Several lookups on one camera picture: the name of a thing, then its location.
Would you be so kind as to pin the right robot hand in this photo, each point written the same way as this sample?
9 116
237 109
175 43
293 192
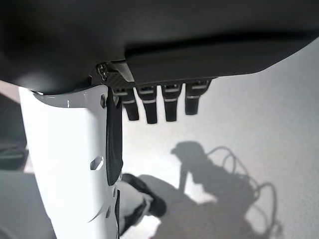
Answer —
149 30

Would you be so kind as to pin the right robot leg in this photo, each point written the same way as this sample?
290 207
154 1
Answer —
154 199

